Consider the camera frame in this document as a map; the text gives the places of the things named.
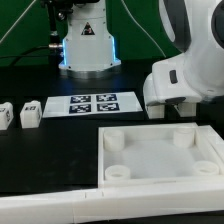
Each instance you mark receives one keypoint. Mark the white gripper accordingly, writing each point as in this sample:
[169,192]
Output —
[166,85]

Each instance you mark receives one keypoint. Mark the white square tabletop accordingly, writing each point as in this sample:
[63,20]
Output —
[150,154]

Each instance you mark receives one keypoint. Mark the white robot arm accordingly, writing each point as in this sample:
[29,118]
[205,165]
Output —
[195,27]

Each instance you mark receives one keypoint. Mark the white sheet with tags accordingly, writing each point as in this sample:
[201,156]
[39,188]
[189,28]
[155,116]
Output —
[91,104]

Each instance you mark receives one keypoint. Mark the white obstacle fence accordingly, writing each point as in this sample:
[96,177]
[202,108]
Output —
[116,202]

